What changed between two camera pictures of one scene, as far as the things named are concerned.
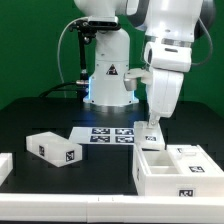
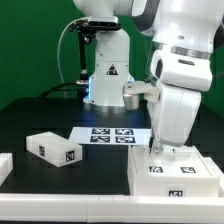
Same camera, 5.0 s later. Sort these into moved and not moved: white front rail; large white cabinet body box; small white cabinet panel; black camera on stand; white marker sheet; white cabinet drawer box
Moved: small white cabinet panel; large white cabinet body box
Not moved: white front rail; black camera on stand; white cabinet drawer box; white marker sheet
